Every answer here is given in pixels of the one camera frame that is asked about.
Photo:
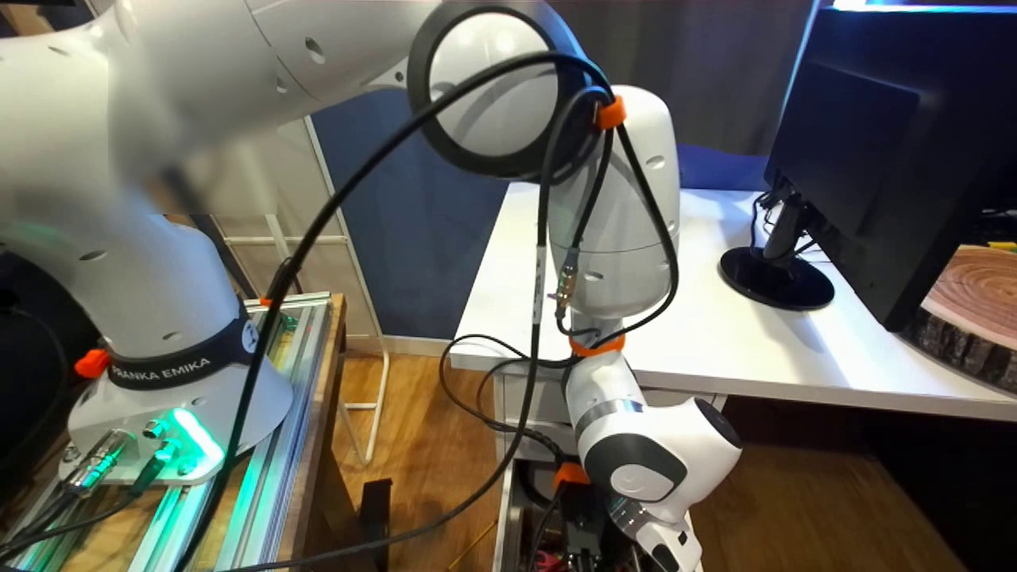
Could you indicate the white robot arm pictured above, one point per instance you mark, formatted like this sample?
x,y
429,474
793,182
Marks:
x,y
498,88

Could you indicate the open white drawer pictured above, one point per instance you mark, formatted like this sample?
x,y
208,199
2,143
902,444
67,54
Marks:
x,y
550,520

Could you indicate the black computer monitor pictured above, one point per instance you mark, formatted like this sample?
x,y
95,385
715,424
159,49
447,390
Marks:
x,y
894,146

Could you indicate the wooden log slice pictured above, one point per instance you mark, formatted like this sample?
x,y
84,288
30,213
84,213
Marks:
x,y
970,316

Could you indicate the white wire rack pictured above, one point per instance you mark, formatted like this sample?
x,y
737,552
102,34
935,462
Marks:
x,y
270,199

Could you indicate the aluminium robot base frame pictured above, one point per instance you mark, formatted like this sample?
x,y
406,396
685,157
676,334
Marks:
x,y
285,500

